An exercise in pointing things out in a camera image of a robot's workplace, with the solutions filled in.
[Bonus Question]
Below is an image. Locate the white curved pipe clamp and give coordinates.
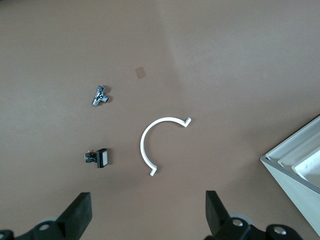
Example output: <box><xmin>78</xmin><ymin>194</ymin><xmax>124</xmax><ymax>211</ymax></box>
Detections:
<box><xmin>139</xmin><ymin>116</ymin><xmax>193</xmax><ymax>178</ymax></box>

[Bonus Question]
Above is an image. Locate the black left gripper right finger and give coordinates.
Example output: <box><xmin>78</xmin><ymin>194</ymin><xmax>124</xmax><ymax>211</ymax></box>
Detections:
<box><xmin>203</xmin><ymin>190</ymin><xmax>301</xmax><ymax>240</ymax></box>

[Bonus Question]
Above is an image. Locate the brown tape patch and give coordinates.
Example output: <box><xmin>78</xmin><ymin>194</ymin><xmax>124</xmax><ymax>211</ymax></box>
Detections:
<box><xmin>134</xmin><ymin>66</ymin><xmax>147</xmax><ymax>80</ymax></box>

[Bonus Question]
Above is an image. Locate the plain white drawer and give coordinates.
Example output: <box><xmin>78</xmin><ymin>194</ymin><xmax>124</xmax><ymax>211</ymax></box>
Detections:
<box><xmin>265</xmin><ymin>121</ymin><xmax>320</xmax><ymax>163</ymax></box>
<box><xmin>277</xmin><ymin>135</ymin><xmax>320</xmax><ymax>173</ymax></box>

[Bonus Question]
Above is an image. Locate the black square white-faced switch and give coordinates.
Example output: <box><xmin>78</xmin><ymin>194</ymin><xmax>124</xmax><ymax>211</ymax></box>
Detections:
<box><xmin>83</xmin><ymin>148</ymin><xmax>110</xmax><ymax>169</ymax></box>

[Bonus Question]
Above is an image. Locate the white drawer cabinet shell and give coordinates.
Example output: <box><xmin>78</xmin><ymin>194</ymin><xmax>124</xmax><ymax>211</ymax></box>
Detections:
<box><xmin>259</xmin><ymin>113</ymin><xmax>320</xmax><ymax>240</ymax></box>

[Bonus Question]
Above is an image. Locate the chrome tee fitting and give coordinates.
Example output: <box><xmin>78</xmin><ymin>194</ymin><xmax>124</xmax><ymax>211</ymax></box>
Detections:
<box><xmin>90</xmin><ymin>84</ymin><xmax>112</xmax><ymax>108</ymax></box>

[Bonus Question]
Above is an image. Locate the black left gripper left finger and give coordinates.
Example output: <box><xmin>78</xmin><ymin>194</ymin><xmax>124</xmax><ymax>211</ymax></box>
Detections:
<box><xmin>0</xmin><ymin>191</ymin><xmax>93</xmax><ymax>240</ymax></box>

